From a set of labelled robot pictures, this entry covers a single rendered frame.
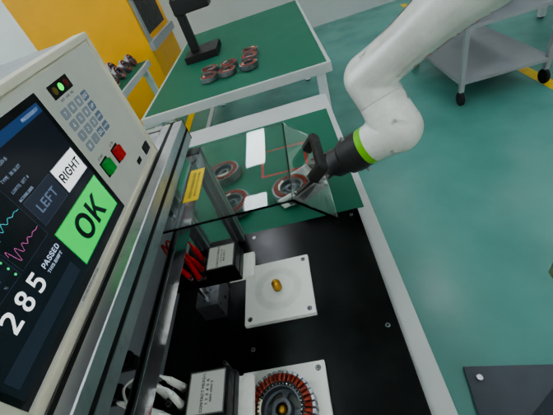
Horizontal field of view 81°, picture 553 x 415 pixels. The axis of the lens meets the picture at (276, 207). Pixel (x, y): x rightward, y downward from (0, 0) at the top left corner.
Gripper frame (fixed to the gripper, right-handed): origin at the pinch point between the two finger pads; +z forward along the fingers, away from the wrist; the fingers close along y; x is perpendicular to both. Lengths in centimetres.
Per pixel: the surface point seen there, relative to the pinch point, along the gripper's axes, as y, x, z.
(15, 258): -59, 37, -25
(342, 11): 479, -24, 101
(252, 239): -19.7, 2.6, 5.0
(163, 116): 68, 46, 88
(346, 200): -2.5, -10.4, -12.9
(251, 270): -36.3, 6.9, -9.7
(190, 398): -60, 10, -13
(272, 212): -7.9, 0.1, 4.9
